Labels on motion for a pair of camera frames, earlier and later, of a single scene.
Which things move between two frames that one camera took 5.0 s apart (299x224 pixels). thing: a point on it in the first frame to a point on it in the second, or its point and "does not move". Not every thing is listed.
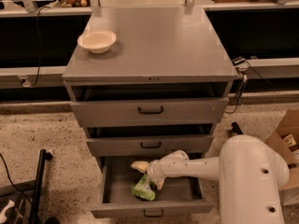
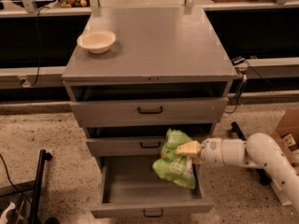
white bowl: [96, 41] does not move
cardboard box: [287, 136] does not move
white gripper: [156, 170] to [211, 150]
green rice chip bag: [142, 189] to [175, 166]
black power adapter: [237, 60] does not move
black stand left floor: [44, 156] does not move
